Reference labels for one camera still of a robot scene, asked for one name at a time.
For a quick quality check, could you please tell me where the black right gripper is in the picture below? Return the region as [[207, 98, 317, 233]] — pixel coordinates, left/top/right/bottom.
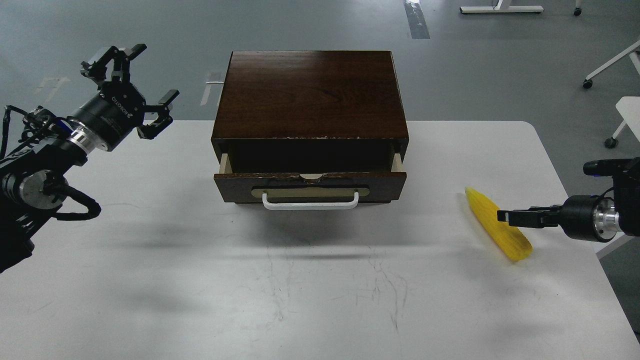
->
[[497, 194, 616, 243]]

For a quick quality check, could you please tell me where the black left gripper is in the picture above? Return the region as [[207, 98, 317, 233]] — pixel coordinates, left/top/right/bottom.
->
[[67, 43, 179, 152]]

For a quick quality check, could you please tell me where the yellow corn cob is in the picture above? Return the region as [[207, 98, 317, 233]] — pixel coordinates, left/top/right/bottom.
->
[[464, 186, 533, 262]]

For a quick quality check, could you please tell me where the wooden drawer with white handle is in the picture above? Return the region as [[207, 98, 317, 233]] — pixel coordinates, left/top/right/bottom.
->
[[213, 153, 408, 211]]

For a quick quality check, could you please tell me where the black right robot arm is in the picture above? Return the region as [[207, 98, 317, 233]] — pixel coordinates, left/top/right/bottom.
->
[[497, 157, 640, 243]]

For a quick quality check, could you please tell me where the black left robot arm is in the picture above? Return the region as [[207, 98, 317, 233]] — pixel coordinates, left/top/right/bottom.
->
[[0, 43, 179, 271]]

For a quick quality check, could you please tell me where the dark wooden drawer cabinet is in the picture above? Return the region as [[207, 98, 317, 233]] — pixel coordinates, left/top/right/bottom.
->
[[211, 50, 409, 173]]

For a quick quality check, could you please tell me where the white chair with caster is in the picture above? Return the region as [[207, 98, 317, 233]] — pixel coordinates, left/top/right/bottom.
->
[[604, 96, 640, 149]]

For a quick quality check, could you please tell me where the white rolling chair leg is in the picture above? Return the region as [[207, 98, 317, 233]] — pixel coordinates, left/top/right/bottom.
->
[[582, 39, 640, 90]]

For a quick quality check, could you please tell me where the grey floor tape strip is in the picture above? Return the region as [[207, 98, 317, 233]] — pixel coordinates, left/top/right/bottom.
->
[[402, 0, 431, 40]]

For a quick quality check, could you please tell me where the white table frame base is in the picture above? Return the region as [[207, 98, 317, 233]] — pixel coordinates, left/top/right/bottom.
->
[[459, 0, 544, 15]]

